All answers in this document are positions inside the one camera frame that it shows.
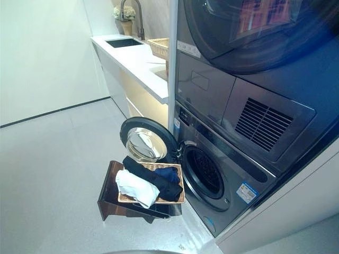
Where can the round washing machine door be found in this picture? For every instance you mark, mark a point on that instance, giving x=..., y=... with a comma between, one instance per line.
x=144, y=140

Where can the grey front-load washing machine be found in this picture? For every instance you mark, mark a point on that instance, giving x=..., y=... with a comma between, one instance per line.
x=233, y=185

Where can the navy blue cloth garment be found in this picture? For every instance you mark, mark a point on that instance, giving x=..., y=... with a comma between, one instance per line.
x=169, y=173

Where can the black cloth garment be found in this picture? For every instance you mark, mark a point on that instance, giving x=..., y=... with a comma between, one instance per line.
x=159, y=180

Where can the white vertical cabinet panel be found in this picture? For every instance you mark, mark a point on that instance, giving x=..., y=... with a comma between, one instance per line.
x=172, y=66

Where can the white counter cabinet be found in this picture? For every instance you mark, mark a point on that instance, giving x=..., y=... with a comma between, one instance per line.
x=132, y=71

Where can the white cloth garment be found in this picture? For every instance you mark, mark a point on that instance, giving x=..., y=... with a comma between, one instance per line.
x=135, y=188

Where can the woven wicker laundry basket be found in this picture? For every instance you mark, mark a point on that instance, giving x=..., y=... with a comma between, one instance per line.
x=148, y=197

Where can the woven wicker tray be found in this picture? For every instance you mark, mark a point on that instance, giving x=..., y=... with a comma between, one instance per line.
x=160, y=47

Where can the grey stacked dryer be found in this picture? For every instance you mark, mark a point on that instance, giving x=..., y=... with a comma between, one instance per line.
x=238, y=79

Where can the dark brown wooden stand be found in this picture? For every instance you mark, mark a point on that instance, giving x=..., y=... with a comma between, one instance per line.
x=111, y=195

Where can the black recessed sink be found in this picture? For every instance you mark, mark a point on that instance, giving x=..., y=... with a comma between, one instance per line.
x=123, y=42

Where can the energy label sticker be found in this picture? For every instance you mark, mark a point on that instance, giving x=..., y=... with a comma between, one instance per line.
x=247, y=191

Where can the potted white flower plant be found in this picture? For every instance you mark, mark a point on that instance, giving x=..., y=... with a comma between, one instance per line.
x=124, y=16

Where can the dark metal faucet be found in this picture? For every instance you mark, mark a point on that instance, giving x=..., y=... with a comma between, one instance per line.
x=131, y=13

